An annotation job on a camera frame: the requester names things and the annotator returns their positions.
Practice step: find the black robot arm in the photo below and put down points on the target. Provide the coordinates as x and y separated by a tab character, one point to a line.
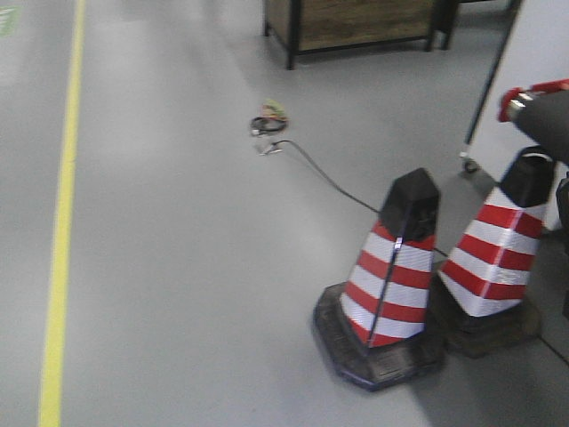
541	113

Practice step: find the near red-white traffic cone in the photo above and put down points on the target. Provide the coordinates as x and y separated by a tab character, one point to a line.
376	327

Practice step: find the red-white traffic cone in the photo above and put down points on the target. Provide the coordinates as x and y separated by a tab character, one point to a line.
376	327
478	293

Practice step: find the far red-white traffic cone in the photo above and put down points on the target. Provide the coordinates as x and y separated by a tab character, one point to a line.
478	293

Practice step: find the wooden cabinet black frame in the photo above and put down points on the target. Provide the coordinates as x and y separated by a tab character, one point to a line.
310	26

